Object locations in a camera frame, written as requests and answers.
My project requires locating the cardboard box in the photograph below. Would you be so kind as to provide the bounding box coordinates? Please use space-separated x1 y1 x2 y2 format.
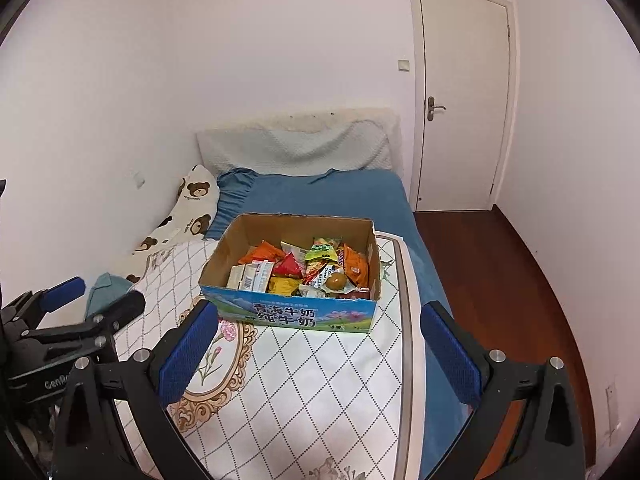
199 212 383 335

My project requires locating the bear print pillow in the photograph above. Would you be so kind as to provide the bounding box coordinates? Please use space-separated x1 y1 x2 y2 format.
122 164 224 285

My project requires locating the pile of assorted snacks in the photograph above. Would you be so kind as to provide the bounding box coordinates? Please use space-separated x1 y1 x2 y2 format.
226 236 374 302

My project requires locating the teal cloth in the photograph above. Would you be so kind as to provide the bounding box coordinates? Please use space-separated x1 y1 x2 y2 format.
85 272 135 319

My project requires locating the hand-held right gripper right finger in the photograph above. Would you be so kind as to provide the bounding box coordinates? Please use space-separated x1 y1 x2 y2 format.
420 301 587 480

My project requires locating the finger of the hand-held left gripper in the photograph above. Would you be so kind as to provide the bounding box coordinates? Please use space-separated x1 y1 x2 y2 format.
0 276 87 329
22 290 147 349

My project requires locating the blue bed sheet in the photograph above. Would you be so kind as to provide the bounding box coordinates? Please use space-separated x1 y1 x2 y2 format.
204 167 476 480

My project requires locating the white door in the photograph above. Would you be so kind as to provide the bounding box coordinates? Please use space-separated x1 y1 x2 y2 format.
407 0 517 213

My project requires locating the white diamond pattern blanket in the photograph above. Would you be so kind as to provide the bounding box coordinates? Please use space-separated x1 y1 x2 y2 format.
107 232 427 480

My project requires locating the cream headboard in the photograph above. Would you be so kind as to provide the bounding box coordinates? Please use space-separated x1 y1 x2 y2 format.
195 107 404 179

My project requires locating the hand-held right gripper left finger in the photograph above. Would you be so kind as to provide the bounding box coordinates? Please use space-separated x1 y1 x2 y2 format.
52 299 221 480

